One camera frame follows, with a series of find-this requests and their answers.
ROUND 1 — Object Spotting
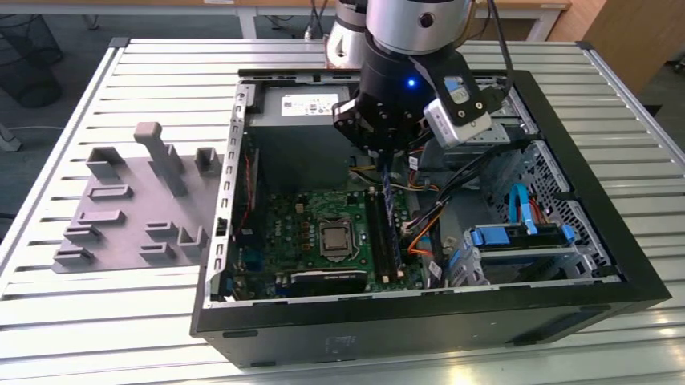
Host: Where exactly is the grey power supply with label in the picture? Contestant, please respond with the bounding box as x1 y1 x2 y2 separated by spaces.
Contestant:
245 86 361 192

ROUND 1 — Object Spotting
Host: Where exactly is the grey metal drive cage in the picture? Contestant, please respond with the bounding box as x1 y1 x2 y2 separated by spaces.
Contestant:
422 82 540 172

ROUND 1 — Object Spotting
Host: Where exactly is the wooden desk with white legs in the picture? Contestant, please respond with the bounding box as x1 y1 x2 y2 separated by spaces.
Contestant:
235 0 573 42

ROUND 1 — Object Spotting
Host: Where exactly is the green motherboard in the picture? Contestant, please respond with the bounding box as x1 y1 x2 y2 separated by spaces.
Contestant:
232 188 417 300

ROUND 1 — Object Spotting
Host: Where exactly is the metal CPU socket cover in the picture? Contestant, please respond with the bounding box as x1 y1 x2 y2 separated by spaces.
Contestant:
317 217 359 264

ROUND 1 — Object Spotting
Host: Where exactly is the silver CPU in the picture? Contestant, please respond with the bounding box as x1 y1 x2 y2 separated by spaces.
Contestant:
321 227 349 252

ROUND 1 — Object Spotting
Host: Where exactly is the hard disk in blue carrier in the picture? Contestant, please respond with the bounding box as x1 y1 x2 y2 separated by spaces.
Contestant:
470 223 578 253

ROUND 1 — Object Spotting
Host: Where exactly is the small blue plastic carrier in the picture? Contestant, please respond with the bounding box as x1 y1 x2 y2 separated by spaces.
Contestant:
447 246 473 282

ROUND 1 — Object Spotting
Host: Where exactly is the wooden cabinet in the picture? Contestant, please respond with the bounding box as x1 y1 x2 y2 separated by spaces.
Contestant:
580 0 685 95

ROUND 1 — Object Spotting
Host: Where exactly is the black graphics card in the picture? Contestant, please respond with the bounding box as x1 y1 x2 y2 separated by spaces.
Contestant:
287 267 370 298

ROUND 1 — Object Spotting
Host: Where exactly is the grey parts rack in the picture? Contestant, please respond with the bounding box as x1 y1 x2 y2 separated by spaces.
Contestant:
51 122 224 276

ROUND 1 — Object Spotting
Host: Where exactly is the black PC case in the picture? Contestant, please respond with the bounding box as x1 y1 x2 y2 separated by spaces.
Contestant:
190 67 673 368

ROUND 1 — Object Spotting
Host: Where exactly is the black mesh waste bin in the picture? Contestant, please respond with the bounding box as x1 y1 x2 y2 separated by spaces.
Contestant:
0 14 64 108

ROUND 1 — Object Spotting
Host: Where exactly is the white furniture foot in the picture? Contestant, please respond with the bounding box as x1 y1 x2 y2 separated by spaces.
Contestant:
0 122 23 153

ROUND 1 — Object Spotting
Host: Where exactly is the small black-mounted wrist camera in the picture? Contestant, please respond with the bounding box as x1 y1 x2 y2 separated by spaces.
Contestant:
330 99 375 150

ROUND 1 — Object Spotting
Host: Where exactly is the grey box wrist camera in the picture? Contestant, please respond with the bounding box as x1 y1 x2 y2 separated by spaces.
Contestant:
409 54 508 150

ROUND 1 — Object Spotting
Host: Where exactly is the black camera cable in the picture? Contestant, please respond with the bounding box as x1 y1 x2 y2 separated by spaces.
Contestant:
484 0 516 106

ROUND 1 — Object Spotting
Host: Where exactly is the black cable bundle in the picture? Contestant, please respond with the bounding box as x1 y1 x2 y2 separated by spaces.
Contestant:
403 140 537 237

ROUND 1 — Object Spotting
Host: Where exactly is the orange flat cable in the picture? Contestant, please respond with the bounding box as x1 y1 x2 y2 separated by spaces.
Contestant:
407 218 446 257

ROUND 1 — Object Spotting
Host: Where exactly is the blue flat data cable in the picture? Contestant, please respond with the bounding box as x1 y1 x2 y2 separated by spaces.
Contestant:
506 182 541 237

